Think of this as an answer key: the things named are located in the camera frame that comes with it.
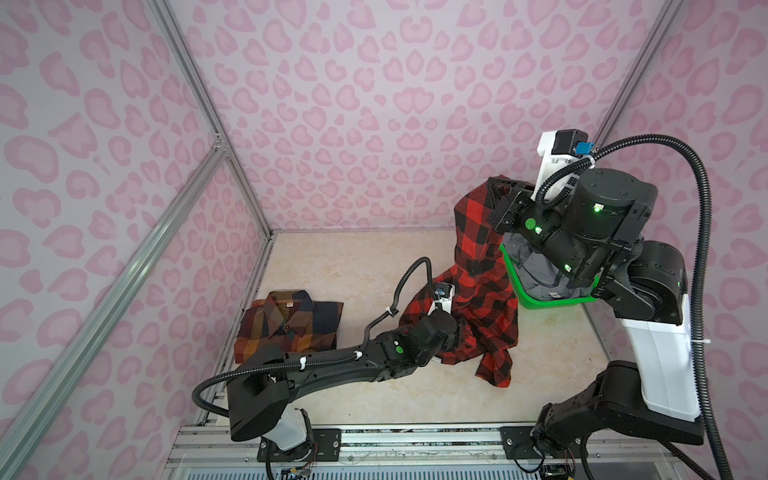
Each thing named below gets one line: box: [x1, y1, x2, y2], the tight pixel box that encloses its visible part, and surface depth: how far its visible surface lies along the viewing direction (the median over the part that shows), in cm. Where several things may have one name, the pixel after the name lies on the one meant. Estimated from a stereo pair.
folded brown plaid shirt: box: [234, 290, 344, 363], surface depth 92 cm
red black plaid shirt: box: [399, 175, 519, 387], surface depth 82 cm
